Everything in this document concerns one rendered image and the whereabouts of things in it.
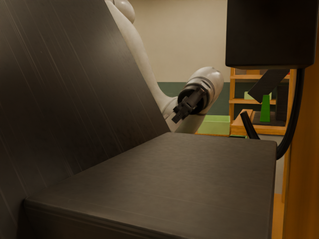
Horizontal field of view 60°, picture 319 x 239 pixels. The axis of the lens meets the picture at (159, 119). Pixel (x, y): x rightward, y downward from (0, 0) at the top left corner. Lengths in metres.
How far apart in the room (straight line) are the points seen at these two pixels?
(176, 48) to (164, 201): 7.72
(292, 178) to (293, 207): 0.06
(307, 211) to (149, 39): 7.73
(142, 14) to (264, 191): 8.23
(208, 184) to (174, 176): 0.04
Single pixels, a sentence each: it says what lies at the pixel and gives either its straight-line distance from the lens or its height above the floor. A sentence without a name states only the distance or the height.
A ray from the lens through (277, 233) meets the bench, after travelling 0.95.
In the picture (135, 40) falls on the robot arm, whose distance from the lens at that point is 0.98.
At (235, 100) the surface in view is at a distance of 6.92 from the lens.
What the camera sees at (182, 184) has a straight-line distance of 0.25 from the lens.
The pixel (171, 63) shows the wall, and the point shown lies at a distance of 7.92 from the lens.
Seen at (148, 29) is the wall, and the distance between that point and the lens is 8.26.
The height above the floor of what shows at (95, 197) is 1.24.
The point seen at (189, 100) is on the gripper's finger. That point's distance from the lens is 0.63.
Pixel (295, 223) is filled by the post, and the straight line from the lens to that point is 0.70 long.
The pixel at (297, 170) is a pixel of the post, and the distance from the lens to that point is 0.65.
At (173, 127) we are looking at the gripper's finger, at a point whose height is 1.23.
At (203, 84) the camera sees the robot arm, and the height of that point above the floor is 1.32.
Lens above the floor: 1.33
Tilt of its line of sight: 8 degrees down
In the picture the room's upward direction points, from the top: straight up
